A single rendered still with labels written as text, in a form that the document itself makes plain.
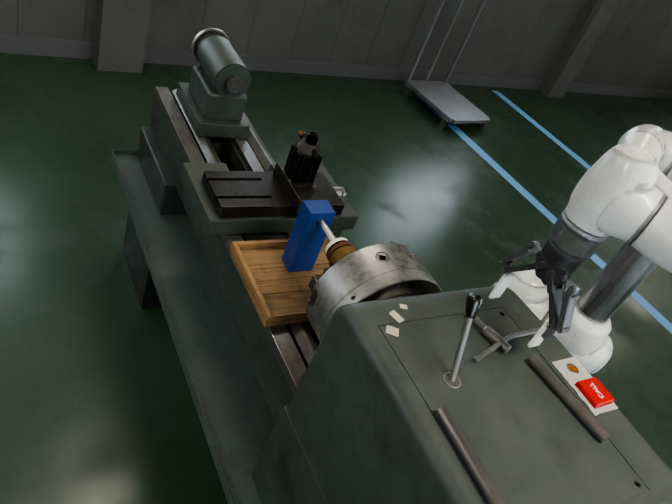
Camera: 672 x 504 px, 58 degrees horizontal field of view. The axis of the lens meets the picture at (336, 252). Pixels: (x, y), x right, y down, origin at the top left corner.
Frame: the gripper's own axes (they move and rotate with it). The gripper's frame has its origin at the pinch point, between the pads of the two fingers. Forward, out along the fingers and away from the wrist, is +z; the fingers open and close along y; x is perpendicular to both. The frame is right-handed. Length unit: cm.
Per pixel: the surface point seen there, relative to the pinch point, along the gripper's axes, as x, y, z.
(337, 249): 14, 44, 20
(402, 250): 8.6, 28.8, 6.9
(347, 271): 23.1, 27.6, 11.2
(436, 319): 14.9, 5.9, 4.8
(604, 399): -10.6, -20.6, 3.6
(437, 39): -292, 385, 86
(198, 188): 34, 93, 38
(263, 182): 14, 90, 33
